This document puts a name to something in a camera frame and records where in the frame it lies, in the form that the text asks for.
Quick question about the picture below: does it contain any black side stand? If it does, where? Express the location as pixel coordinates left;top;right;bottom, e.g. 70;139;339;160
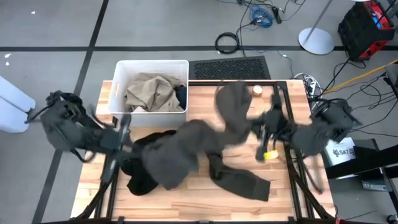
325;138;398;187

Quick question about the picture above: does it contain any dark olive hoodie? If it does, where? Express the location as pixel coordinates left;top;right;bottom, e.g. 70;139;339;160
141;81;272;202

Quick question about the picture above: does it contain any white printed box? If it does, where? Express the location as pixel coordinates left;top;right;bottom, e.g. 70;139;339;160
325;138;357;166

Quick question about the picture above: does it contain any black power adapter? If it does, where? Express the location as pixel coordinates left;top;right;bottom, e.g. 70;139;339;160
272;6;283;24

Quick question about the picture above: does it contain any blue cable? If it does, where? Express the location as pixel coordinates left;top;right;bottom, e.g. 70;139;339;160
248;6;274;29

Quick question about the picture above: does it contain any grey round-base stand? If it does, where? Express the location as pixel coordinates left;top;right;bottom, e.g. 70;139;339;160
297;0;336;55

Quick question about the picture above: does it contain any khaki garment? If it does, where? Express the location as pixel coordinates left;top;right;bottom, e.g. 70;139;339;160
124;72;185;113

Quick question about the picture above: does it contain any black floor mat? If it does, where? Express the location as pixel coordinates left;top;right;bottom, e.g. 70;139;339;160
188;55;272;80

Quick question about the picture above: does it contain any small black garment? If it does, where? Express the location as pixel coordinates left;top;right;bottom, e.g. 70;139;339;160
119;149;162;197

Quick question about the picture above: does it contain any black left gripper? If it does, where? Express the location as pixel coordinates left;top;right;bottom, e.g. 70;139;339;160
101;112;133;184

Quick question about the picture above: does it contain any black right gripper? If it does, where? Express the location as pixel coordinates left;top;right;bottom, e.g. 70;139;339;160
253;93;296;162

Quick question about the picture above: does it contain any white power strip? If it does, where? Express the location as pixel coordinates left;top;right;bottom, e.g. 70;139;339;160
294;73;328;98

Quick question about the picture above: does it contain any white plastic laundry basket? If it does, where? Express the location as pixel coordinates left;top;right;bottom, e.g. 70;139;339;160
108;59;190;128

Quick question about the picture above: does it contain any coiled black cable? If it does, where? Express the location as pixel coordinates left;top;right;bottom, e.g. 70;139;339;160
214;32;241;55

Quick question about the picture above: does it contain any navy garment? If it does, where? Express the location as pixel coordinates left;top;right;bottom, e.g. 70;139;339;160
174;83;188;110

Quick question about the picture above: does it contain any white plastic panel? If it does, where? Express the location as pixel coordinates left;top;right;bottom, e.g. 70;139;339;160
0;96;31;134
0;76;37;113

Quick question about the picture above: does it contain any red and black equipment case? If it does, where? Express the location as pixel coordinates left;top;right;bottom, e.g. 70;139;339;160
337;0;396;62

